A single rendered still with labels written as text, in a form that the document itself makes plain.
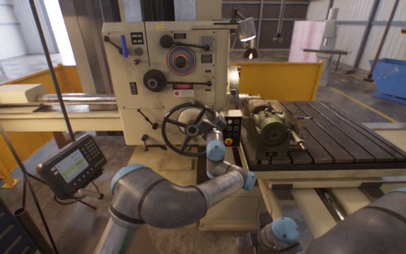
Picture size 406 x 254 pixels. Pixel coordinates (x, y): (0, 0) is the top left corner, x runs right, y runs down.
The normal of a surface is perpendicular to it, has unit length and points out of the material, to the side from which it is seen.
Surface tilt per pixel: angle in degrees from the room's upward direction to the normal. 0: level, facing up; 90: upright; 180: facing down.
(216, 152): 90
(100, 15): 90
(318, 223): 0
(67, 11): 90
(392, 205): 25
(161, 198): 31
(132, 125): 90
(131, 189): 42
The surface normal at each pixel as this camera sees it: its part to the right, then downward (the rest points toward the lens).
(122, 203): -0.21, -0.21
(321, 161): 0.00, 0.47
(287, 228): 0.15, -0.62
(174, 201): 0.34, -0.46
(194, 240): 0.00, -0.88
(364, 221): -0.51, -0.85
